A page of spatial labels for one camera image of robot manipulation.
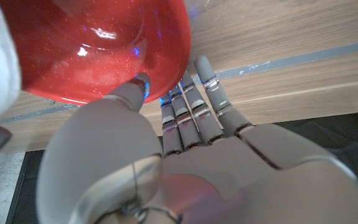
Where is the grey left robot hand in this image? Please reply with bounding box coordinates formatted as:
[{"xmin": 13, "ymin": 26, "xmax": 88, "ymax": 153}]
[{"xmin": 35, "ymin": 55, "xmax": 358, "ymax": 224}]

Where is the red bowl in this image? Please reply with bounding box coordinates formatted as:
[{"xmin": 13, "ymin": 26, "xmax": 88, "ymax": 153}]
[{"xmin": 0, "ymin": 0, "xmax": 193, "ymax": 105}]

